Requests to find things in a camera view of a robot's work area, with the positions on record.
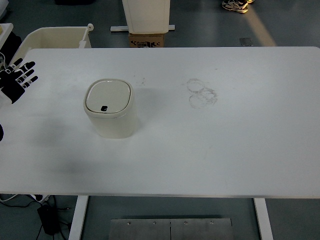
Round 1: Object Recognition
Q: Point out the black cable on floor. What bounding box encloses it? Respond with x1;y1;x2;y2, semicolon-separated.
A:
0;195;73;240

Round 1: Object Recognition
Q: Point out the cream plastic storage bin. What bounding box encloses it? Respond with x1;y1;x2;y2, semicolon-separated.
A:
10;23;94;63

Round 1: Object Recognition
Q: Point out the cream push-lid trash can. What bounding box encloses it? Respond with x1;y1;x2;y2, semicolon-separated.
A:
83;78;138;139

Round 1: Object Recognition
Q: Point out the white cable on floor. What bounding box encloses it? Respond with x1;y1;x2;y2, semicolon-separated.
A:
0;193;19;203

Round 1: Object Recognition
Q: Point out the grey white sneaker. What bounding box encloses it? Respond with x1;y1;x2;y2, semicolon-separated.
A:
221;0;248;14

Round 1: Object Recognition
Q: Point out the white table leg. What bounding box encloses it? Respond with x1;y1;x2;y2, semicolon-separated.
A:
68;195;89;240
253;198;274;240

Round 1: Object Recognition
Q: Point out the black round object left edge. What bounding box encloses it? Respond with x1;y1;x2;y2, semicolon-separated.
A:
0;124;4;142

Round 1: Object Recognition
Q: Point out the metal floor plate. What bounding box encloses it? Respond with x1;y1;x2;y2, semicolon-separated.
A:
108;218;234;240

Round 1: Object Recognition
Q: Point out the black power adapter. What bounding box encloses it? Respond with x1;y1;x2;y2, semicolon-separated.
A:
37;205;60;236

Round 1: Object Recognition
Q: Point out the white table foot bar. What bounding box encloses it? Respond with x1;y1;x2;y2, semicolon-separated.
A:
110;24;176;33

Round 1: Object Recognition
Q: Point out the grey floor outlet plate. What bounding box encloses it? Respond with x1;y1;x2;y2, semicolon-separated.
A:
239;37;254;47

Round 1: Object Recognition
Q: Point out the brown cardboard box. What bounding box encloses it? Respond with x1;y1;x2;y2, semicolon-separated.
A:
128;33;165;48

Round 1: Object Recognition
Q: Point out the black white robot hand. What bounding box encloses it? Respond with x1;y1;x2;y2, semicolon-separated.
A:
0;58;38;104

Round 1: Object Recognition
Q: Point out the white power strip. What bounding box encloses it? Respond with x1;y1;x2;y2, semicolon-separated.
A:
31;194;50;203

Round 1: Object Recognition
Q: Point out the white bin on box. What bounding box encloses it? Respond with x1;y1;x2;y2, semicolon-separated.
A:
122;0;170;35

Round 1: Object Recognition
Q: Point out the left white table leg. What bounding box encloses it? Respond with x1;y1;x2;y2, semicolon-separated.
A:
68;195;89;240

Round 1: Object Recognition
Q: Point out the right white table leg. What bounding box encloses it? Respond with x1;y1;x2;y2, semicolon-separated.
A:
253;198;274;240

